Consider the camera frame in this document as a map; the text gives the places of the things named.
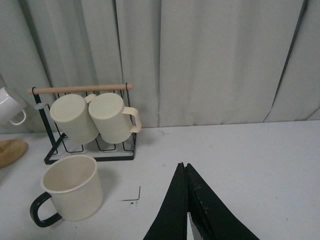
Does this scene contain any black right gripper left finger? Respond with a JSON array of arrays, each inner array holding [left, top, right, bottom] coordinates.
[[144, 163, 188, 240]]

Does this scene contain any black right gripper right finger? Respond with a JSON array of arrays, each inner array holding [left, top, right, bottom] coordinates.
[[186, 163, 258, 240]]

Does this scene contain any cream mug with black handle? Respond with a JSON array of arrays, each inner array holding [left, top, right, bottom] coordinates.
[[29, 154, 103, 228]]

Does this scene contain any cream ribbed cup right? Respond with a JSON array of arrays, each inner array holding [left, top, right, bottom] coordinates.
[[88, 92, 142, 144]]

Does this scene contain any cream ribbed cup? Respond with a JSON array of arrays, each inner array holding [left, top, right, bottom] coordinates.
[[88, 92, 142, 144], [50, 94, 99, 145]]

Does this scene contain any cream ribbed cup left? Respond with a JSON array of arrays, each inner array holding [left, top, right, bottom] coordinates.
[[50, 94, 99, 145]]

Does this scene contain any grey curtain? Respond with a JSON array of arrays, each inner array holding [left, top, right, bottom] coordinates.
[[0, 0, 320, 134]]

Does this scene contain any wooden mug tree base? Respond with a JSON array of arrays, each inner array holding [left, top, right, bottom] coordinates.
[[0, 139, 28, 168]]

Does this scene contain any white hanging mug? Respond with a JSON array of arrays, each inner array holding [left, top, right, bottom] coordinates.
[[0, 87, 27, 126]]

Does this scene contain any black wire cup rack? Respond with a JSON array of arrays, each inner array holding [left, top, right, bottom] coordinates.
[[28, 83, 142, 165]]

